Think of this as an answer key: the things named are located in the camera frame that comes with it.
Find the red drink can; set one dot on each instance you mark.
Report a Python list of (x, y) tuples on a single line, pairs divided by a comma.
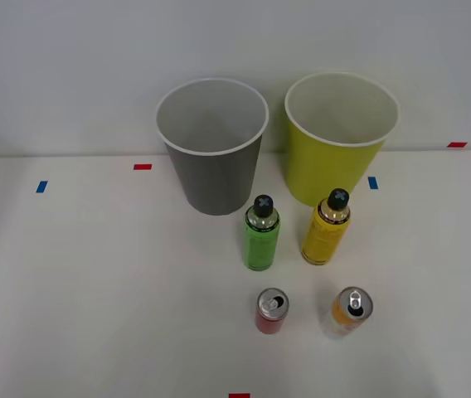
[(269, 321)]

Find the grey plastic waste bin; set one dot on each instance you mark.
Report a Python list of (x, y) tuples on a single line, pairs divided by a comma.
[(215, 182)]

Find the yellow label plastic bottle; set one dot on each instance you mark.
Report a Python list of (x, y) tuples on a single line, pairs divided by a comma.
[(322, 240)]

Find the green label plastic bottle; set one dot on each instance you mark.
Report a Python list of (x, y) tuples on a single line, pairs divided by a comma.
[(260, 244)]

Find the yellow-green plastic waste bin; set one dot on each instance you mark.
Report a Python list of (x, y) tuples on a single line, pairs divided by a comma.
[(322, 166)]

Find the orange and white drink can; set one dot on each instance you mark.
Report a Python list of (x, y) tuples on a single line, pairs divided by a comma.
[(343, 319)]

